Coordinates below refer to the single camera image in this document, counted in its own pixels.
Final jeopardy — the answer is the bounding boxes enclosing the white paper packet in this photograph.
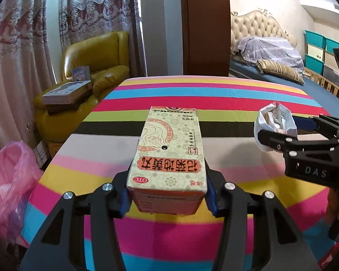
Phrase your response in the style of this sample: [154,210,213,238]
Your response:
[254,102,298,151]

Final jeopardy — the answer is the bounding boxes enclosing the yellow medicine box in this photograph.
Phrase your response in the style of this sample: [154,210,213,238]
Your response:
[127,106,207,216]

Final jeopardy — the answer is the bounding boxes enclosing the pink lined trash bin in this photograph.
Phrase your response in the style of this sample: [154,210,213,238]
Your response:
[0,141,43,243]

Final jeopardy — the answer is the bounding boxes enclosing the person's right hand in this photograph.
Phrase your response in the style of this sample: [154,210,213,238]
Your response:
[325,188,339,224]

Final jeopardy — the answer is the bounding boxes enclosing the gold striped pillow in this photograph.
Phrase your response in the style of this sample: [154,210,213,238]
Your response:
[256,59,304,86]

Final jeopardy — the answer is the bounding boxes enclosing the teal storage boxes stack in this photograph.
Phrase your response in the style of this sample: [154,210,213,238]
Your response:
[304,30,339,75]

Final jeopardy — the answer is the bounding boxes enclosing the striped colourful tablecloth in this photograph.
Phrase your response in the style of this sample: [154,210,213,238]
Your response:
[21,76,334,259]

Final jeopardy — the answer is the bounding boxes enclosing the beige tufted headboard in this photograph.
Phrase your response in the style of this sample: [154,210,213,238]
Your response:
[230,9,298,54]

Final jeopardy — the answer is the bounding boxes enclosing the brown wooden door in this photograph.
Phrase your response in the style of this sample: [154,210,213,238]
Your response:
[181,0,231,77]

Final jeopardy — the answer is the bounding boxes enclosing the small blue box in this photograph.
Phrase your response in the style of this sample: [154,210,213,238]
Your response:
[71,65,90,81]

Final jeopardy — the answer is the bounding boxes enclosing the pink lace curtain left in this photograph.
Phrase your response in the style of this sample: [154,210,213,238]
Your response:
[0,0,54,150]

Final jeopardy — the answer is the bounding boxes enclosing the pink lace curtain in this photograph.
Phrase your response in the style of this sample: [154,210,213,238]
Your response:
[59,0,147,77]
[0,0,54,150]

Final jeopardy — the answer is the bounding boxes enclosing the yellow leather armchair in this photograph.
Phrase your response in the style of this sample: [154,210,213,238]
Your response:
[33,31,130,156]

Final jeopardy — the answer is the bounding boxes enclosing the pink lace curtain right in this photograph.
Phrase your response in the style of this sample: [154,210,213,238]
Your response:
[59,0,147,77]

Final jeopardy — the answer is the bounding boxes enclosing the wooden bed frame rail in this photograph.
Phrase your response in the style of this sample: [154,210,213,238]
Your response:
[302,67,339,99]

